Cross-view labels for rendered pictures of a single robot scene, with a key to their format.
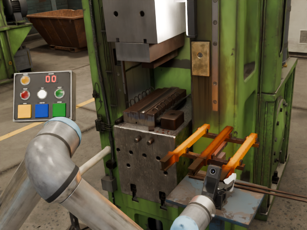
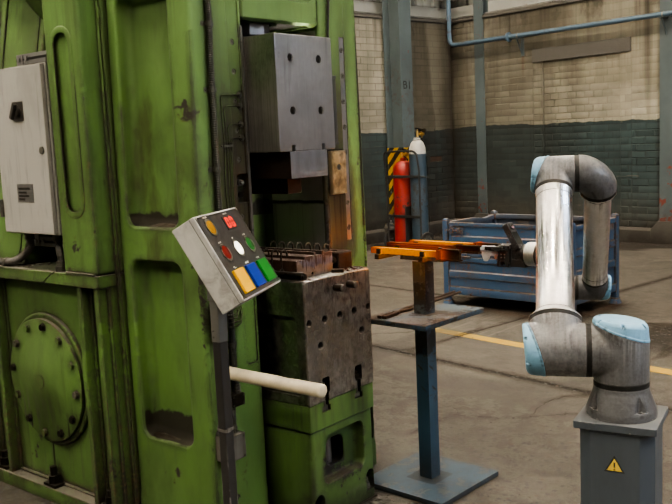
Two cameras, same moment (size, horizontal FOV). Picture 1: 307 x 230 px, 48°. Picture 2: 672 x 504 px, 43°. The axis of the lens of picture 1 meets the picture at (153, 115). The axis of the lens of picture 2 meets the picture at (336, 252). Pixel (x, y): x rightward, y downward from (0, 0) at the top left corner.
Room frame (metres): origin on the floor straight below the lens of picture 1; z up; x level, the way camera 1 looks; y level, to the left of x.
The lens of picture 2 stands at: (1.16, 3.11, 1.40)
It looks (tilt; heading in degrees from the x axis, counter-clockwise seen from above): 7 degrees down; 279
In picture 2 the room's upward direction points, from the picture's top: 3 degrees counter-clockwise
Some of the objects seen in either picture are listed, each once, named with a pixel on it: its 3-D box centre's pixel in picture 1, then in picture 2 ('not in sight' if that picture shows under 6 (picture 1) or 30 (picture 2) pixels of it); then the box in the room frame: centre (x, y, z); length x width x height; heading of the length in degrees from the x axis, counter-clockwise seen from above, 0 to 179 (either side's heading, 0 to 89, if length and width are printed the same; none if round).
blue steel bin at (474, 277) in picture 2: not in sight; (529, 260); (0.72, -3.92, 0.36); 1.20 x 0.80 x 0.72; 146
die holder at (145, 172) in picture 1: (167, 144); (284, 326); (1.89, -0.08, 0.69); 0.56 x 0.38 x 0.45; 150
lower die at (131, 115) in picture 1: (156, 104); (272, 260); (1.91, -0.02, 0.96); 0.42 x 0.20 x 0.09; 150
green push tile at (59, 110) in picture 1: (59, 110); (265, 269); (1.81, 0.52, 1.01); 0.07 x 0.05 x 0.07; 85
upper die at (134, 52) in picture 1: (152, 43); (267, 164); (1.91, -0.02, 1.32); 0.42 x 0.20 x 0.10; 150
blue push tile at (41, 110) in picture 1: (42, 111); (254, 275); (1.81, 0.62, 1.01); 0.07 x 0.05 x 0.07; 85
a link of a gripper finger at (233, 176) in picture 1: (231, 184); not in sight; (1.08, -0.27, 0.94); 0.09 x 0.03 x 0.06; 131
